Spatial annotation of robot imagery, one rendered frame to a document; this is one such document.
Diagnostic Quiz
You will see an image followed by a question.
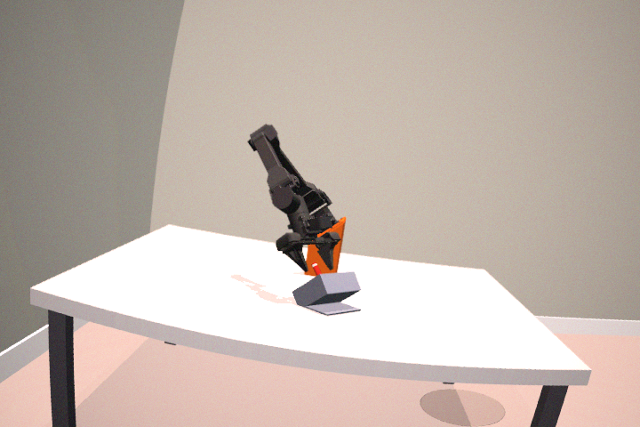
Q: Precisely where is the red peg with white band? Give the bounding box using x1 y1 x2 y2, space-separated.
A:
311 262 322 275

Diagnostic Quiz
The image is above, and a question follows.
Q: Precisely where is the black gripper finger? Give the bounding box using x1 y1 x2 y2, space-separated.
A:
282 242 308 272
317 241 339 270

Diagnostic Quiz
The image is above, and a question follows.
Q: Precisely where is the grey sloped panel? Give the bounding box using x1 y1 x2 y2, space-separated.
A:
292 271 361 317

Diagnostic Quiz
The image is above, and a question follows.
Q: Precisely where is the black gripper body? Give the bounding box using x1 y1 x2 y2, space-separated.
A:
276 213 341 251

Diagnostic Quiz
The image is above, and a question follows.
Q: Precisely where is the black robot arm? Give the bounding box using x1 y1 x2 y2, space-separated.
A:
248 125 339 235

